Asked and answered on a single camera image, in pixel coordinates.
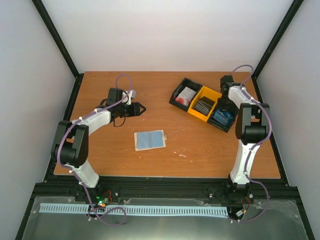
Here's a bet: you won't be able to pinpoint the right black frame post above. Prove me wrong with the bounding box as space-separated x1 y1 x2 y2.
252 0 304 80

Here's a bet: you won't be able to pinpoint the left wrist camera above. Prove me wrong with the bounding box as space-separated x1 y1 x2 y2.
125 90 136 105

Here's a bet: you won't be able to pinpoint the dark grey cards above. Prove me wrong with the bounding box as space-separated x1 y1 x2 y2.
193 96 216 116

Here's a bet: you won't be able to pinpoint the red white cards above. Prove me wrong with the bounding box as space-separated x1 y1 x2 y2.
175 87 196 106

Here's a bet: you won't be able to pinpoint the small electronics board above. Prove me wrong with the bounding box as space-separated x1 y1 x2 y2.
95 195 113 208

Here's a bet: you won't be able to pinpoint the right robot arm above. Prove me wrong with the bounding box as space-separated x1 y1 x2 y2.
220 75 272 203

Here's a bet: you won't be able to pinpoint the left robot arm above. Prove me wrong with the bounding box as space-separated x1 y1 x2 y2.
51 88 146 202

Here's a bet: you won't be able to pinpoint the light blue cable duct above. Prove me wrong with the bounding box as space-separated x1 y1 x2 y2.
38 203 228 218

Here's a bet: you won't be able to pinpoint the yellow bin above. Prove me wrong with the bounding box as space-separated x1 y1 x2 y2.
187 86 222 122

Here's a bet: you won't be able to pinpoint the beige card holder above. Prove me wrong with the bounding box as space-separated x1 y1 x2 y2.
134 130 167 151

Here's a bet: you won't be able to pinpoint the blue cards stack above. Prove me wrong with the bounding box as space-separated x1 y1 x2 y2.
212 110 234 127

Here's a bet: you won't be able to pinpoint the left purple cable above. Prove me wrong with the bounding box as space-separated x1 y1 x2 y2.
57 73 133 226

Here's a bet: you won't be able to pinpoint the black aluminium rail base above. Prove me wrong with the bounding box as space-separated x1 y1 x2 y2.
32 174 301 208

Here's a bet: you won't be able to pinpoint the black bin with blue cards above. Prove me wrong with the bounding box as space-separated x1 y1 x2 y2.
207 98 239 133

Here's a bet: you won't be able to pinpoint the left black frame post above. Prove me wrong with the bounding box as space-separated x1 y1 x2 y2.
31 0 81 79

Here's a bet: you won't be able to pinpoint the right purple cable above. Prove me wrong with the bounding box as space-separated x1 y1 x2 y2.
226 65 274 224

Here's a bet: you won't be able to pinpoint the black frame post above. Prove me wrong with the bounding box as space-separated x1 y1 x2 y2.
31 0 81 79
252 0 304 80

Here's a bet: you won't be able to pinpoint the purple cable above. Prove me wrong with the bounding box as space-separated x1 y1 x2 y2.
57 73 133 226
226 65 274 224

